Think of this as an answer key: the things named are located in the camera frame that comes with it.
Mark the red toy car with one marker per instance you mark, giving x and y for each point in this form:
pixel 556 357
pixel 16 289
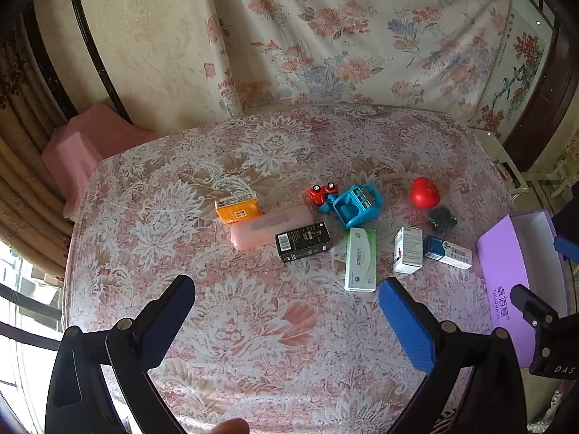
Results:
pixel 320 192

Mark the beige patterned curtain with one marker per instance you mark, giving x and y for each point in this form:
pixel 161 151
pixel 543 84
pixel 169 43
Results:
pixel 27 167

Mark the floral bed sheet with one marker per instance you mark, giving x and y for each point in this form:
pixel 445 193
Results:
pixel 353 31

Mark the flower and bird wall painting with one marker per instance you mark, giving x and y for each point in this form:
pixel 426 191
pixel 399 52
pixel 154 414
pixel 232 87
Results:
pixel 515 77

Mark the person's left hand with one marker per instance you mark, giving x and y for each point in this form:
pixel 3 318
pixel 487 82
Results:
pixel 231 427

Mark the pink plastic case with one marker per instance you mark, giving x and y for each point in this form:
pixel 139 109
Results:
pixel 258 230

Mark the blue toy truck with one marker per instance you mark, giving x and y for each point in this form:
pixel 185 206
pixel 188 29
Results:
pixel 353 205

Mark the orange carton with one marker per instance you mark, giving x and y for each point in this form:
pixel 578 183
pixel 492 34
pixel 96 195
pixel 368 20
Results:
pixel 236 210

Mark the white side table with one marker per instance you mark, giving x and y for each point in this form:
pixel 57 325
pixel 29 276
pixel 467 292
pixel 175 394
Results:
pixel 497 153

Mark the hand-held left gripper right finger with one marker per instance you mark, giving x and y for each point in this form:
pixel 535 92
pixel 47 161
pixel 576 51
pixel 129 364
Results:
pixel 407 321

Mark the white carton with red mark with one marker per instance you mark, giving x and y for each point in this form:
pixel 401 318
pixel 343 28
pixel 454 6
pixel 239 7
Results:
pixel 407 251

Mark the window frame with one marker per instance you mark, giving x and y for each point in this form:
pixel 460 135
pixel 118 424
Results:
pixel 18 325

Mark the plastic bag with black item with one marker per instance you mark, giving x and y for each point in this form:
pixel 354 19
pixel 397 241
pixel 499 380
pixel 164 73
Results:
pixel 442 221

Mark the pink lace tablecloth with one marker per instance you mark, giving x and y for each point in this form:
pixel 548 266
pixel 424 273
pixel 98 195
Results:
pixel 226 325

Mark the pink covered stool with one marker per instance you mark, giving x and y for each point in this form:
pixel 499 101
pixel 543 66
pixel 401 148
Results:
pixel 86 140

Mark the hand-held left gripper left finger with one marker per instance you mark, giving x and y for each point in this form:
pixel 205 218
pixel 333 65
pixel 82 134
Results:
pixel 167 321

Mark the green and white carton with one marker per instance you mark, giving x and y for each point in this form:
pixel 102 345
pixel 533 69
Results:
pixel 360 260

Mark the dark wooden door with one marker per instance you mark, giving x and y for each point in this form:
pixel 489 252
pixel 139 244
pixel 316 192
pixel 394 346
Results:
pixel 552 113

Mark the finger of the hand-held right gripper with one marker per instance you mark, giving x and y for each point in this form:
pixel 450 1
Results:
pixel 567 246
pixel 531 303

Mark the purple cardboard box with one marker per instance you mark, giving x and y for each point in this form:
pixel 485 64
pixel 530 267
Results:
pixel 502 257

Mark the black carton with barcode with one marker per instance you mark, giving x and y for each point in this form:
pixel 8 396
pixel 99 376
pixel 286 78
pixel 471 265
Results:
pixel 303 242

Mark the blue and white carton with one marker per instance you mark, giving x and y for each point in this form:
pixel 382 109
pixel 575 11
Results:
pixel 448 252

